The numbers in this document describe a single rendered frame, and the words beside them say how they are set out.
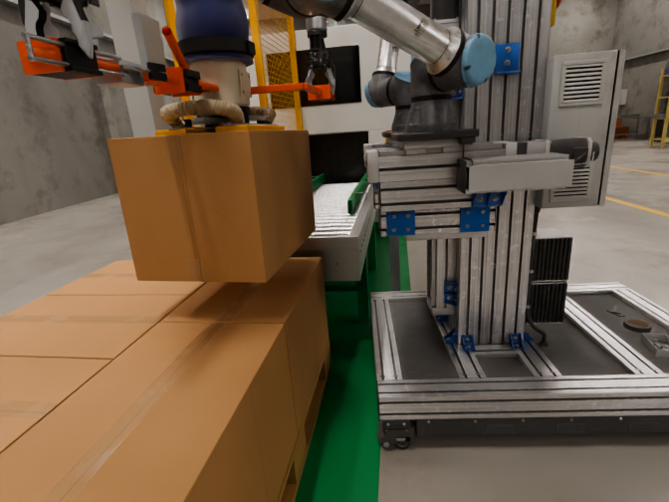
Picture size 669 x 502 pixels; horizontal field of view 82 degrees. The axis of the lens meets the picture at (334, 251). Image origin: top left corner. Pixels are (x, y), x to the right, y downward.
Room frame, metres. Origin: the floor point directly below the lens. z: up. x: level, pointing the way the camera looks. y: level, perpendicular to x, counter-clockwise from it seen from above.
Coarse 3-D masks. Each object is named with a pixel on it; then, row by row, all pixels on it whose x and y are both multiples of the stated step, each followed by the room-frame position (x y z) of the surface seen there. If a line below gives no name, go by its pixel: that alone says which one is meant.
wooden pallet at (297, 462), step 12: (324, 360) 1.45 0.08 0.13; (324, 372) 1.46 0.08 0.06; (324, 384) 1.42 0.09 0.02; (312, 396) 1.21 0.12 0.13; (312, 408) 1.28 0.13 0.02; (312, 420) 1.21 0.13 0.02; (300, 432) 1.02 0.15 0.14; (312, 432) 1.16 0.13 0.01; (300, 444) 1.01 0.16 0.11; (300, 456) 1.00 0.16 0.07; (288, 468) 0.88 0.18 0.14; (300, 468) 0.98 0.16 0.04; (288, 480) 0.94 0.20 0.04; (300, 480) 0.97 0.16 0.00; (288, 492) 0.91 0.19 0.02
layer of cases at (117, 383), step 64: (0, 320) 1.17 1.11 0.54; (64, 320) 1.14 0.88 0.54; (128, 320) 1.10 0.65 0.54; (192, 320) 1.07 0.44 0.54; (256, 320) 1.04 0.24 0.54; (320, 320) 1.45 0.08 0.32; (0, 384) 0.80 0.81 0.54; (64, 384) 0.78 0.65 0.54; (128, 384) 0.76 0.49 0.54; (192, 384) 0.74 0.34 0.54; (256, 384) 0.76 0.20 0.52; (0, 448) 0.59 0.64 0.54; (64, 448) 0.58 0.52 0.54; (128, 448) 0.57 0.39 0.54; (192, 448) 0.56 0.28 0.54; (256, 448) 0.71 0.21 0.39
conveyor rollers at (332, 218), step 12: (324, 192) 3.37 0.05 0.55; (336, 192) 3.34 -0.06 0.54; (348, 192) 3.32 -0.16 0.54; (324, 204) 2.81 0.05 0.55; (336, 204) 2.79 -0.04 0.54; (360, 204) 2.69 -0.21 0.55; (324, 216) 2.44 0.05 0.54; (336, 216) 2.36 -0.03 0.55; (348, 216) 2.33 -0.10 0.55; (324, 228) 2.08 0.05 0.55; (336, 228) 2.07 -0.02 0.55; (348, 228) 2.05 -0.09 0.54
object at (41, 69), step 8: (32, 40) 0.71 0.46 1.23; (24, 48) 0.71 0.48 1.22; (56, 48) 0.70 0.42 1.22; (24, 56) 0.71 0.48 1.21; (24, 64) 0.71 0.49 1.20; (32, 64) 0.71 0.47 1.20; (40, 64) 0.71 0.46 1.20; (48, 64) 0.70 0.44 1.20; (24, 72) 0.71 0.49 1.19; (32, 72) 0.71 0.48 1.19; (40, 72) 0.71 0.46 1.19; (48, 72) 0.71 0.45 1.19; (56, 72) 0.71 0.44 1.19; (64, 72) 0.71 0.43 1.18; (72, 72) 0.72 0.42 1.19
